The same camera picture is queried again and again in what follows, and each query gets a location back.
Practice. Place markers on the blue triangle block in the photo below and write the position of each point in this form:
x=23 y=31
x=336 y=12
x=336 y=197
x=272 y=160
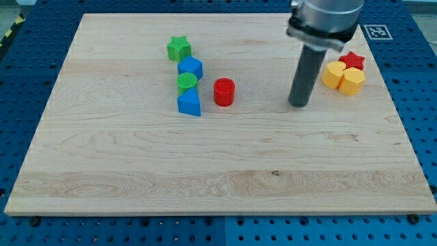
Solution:
x=189 y=102

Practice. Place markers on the red cylinder block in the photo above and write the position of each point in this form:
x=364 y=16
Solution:
x=224 y=92

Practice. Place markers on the yellow hexagon block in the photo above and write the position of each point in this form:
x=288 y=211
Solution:
x=352 y=81

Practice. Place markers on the yellow heart block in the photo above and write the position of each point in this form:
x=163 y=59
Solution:
x=333 y=74

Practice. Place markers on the green star block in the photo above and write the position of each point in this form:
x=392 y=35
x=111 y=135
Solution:
x=178 y=48

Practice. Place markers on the dark grey pointer rod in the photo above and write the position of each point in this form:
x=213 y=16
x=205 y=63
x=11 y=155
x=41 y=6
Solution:
x=305 y=76

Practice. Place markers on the white fiducial marker tag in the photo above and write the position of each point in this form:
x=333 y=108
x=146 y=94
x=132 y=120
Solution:
x=378 y=32

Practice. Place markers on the red star block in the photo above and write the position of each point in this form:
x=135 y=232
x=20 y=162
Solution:
x=352 y=60

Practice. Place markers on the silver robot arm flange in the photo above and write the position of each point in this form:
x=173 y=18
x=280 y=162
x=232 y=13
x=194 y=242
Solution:
x=324 y=24

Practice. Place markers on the green cylinder block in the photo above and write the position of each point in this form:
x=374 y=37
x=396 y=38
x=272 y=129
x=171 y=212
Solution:
x=186 y=81

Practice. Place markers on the light wooden board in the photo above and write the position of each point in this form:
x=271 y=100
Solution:
x=111 y=141

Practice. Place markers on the blue cube block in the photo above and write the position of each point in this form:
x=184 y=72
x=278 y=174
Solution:
x=191 y=65

